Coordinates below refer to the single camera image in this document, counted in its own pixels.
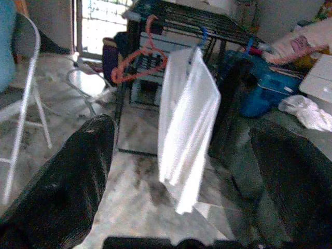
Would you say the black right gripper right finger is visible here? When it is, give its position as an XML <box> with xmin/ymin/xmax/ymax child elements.
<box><xmin>248</xmin><ymin>124</ymin><xmax>332</xmax><ymax>249</ymax></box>

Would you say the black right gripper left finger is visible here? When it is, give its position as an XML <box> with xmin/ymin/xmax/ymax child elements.
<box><xmin>0</xmin><ymin>114</ymin><xmax>116</xmax><ymax>249</ymax></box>

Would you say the red plastic hanger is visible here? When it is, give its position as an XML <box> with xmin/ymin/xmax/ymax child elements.
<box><xmin>110</xmin><ymin>15</ymin><xmax>169</xmax><ymax>84</ymax></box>

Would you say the blue plastic hanger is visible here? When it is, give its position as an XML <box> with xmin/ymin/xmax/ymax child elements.
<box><xmin>243</xmin><ymin>37</ymin><xmax>256</xmax><ymax>57</ymax></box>
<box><xmin>188</xmin><ymin>25</ymin><xmax>210</xmax><ymax>65</ymax></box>

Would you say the green leather sofa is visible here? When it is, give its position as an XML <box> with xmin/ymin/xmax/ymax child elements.
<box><xmin>259</xmin><ymin>102</ymin><xmax>332</xmax><ymax>167</ymax></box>

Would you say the white crumpled cloth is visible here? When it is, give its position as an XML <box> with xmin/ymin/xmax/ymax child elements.
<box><xmin>279</xmin><ymin>94</ymin><xmax>332</xmax><ymax>132</ymax></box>

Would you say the black garment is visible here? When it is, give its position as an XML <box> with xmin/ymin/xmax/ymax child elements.
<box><xmin>207</xmin><ymin>58</ymin><xmax>260</xmax><ymax>200</ymax></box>

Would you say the blue bag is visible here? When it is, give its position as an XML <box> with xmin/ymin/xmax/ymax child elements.
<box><xmin>225</xmin><ymin>50</ymin><xmax>303</xmax><ymax>117</ymax></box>

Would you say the white folding chair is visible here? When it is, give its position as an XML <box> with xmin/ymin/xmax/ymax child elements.
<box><xmin>0</xmin><ymin>12</ymin><xmax>52</xmax><ymax>205</ymax></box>

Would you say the white storage box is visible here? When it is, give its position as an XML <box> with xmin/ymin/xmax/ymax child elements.
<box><xmin>298</xmin><ymin>54</ymin><xmax>332</xmax><ymax>104</ymax></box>

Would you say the white garment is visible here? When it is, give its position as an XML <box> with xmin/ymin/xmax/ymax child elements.
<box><xmin>157</xmin><ymin>46</ymin><xmax>222</xmax><ymax>215</ymax></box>

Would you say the purple bin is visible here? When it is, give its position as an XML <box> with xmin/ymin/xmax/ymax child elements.
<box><xmin>102</xmin><ymin>37</ymin><xmax>122</xmax><ymax>86</ymax></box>

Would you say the pink patterned cloth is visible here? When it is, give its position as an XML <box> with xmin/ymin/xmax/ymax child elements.
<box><xmin>264</xmin><ymin>18</ymin><xmax>332</xmax><ymax>65</ymax></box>

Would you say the black drying rack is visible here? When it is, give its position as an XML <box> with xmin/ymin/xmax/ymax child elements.
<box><xmin>114</xmin><ymin>0</ymin><xmax>273</xmax><ymax>156</ymax></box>

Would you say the white metal frame stool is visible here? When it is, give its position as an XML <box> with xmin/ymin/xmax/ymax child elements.
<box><xmin>66</xmin><ymin>68</ymin><xmax>117</xmax><ymax>116</ymax></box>

